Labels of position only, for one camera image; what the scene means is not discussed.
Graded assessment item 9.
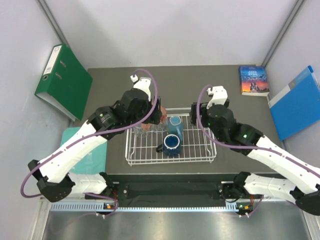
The dark blue mug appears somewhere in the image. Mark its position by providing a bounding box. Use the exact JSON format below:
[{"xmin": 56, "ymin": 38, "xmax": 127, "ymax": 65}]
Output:
[{"xmin": 155, "ymin": 134, "xmax": 181, "ymax": 157}]

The orange patterned mug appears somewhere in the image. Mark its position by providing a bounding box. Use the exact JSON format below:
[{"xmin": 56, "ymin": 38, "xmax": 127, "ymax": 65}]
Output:
[{"xmin": 160, "ymin": 105, "xmax": 167, "ymax": 123}]

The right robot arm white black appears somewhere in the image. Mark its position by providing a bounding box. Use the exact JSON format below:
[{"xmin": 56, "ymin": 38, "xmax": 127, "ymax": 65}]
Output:
[{"xmin": 189, "ymin": 102, "xmax": 320, "ymax": 216}]

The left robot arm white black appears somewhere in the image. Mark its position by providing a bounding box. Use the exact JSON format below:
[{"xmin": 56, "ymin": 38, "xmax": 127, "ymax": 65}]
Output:
[{"xmin": 28, "ymin": 88, "xmax": 162, "ymax": 203}]

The clear glass left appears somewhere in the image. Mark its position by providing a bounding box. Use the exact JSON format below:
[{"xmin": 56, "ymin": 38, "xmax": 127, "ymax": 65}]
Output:
[{"xmin": 133, "ymin": 123, "xmax": 151, "ymax": 138}]

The clear glass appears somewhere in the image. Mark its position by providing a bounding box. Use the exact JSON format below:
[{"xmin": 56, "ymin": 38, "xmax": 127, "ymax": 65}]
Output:
[
  {"xmin": 151, "ymin": 120, "xmax": 167, "ymax": 133},
  {"xmin": 133, "ymin": 123, "xmax": 151, "ymax": 138}
]

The clear glass right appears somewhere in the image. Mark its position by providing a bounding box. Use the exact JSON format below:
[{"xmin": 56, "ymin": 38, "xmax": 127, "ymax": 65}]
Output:
[{"xmin": 151, "ymin": 120, "xmax": 167, "ymax": 133}]

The light blue mug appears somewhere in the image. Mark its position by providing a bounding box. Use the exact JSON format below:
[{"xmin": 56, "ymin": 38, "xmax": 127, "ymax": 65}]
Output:
[{"xmin": 167, "ymin": 115, "xmax": 184, "ymax": 142}]

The Jane Eyre book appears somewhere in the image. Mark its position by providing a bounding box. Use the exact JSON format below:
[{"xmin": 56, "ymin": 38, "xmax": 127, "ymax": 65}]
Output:
[{"xmin": 238, "ymin": 65, "xmax": 270, "ymax": 97}]

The teal cutting board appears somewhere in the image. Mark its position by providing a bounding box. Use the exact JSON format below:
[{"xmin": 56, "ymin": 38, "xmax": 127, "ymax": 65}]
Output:
[{"xmin": 60, "ymin": 127, "xmax": 108, "ymax": 175}]

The green lever arch binder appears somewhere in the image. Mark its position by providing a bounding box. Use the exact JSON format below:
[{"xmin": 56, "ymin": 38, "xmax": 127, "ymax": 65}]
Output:
[{"xmin": 34, "ymin": 44, "xmax": 93, "ymax": 122}]

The blue folder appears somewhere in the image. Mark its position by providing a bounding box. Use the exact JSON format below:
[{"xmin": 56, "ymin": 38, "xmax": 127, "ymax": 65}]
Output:
[{"xmin": 268, "ymin": 65, "xmax": 320, "ymax": 141}]

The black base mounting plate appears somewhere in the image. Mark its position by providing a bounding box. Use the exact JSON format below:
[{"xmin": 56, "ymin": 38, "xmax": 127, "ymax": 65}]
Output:
[{"xmin": 102, "ymin": 173, "xmax": 251, "ymax": 208}]

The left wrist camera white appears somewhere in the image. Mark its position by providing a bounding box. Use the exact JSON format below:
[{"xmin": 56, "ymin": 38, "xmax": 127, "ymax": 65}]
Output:
[{"xmin": 130, "ymin": 74, "xmax": 152, "ymax": 102}]

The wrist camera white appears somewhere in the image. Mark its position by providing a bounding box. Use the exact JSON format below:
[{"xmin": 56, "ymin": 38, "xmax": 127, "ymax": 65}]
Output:
[
  {"xmin": 206, "ymin": 86, "xmax": 228, "ymax": 110},
  {"xmin": 130, "ymin": 74, "xmax": 152, "ymax": 102}
]

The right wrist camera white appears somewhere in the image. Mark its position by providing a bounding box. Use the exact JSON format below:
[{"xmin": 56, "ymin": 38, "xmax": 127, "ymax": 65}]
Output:
[{"xmin": 206, "ymin": 86, "xmax": 228, "ymax": 110}]

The white wire dish rack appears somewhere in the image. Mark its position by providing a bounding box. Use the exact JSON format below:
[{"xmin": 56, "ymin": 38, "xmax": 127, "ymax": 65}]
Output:
[{"xmin": 125, "ymin": 107, "xmax": 217, "ymax": 166}]

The white slotted cable duct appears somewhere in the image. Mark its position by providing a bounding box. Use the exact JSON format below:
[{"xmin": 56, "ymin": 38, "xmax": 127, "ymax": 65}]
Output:
[{"xmin": 49, "ymin": 201, "xmax": 253, "ymax": 213}]

